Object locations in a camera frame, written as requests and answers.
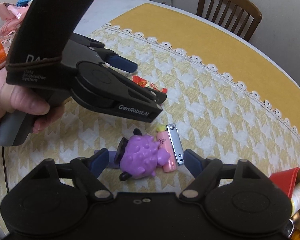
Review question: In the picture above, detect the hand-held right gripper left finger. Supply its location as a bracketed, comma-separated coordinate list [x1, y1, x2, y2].
[22, 149, 113, 202]

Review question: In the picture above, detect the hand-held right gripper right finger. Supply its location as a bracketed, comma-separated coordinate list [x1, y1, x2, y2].
[180, 149, 270, 202]

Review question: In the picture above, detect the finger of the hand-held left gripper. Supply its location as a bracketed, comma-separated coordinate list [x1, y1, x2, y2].
[112, 69, 168, 105]
[70, 32, 138, 73]

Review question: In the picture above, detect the red candy wrapper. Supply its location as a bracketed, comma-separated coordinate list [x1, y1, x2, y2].
[132, 75, 168, 93]

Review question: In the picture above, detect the purple spiky toy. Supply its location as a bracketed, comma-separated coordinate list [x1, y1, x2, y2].
[117, 129, 171, 181]

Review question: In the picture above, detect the red metal tin box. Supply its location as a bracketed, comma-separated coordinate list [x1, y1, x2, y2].
[268, 167, 300, 202]

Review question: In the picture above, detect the person's left hand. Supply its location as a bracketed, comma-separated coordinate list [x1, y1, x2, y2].
[0, 70, 66, 134]

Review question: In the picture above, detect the purple flat strip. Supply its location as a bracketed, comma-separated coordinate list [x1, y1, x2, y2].
[95, 150, 121, 170]

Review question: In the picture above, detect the silver nail clipper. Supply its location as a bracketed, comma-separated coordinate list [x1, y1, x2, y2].
[167, 123, 185, 166]

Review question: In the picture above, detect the pink plastic bag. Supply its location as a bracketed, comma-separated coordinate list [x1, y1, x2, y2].
[0, 1, 28, 37]

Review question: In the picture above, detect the brown wooden chair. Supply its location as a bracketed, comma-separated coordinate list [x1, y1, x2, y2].
[196, 0, 263, 42]

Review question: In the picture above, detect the black cable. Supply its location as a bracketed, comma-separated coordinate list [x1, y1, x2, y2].
[1, 145, 11, 193]

